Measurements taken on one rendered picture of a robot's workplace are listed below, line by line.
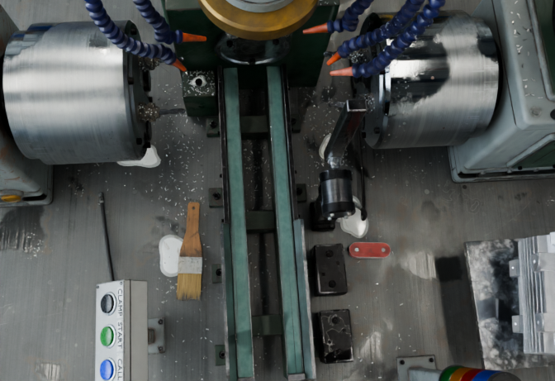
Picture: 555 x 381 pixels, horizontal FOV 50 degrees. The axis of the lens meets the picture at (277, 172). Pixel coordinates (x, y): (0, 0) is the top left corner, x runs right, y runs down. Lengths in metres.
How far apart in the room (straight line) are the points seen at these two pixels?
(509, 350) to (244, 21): 0.78
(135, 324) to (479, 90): 0.68
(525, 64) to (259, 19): 0.49
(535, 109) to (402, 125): 0.21
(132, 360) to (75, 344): 0.32
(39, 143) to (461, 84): 0.71
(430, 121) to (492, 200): 0.39
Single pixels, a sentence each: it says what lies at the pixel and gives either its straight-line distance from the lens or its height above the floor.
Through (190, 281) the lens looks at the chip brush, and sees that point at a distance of 1.24.
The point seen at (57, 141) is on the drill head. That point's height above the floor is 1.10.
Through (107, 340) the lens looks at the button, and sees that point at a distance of 0.99.
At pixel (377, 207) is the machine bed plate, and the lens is 1.30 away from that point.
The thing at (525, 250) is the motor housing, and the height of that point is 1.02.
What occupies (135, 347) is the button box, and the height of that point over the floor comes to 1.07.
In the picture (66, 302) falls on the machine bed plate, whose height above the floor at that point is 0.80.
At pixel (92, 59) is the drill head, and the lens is 1.01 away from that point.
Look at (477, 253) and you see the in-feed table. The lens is 1.22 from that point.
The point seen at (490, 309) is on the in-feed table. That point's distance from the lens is 1.22.
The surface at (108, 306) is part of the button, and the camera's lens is 0.99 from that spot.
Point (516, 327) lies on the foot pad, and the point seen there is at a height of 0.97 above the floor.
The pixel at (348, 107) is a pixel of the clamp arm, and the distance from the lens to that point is 0.87.
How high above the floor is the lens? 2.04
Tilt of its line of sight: 74 degrees down
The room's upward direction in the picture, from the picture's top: 12 degrees clockwise
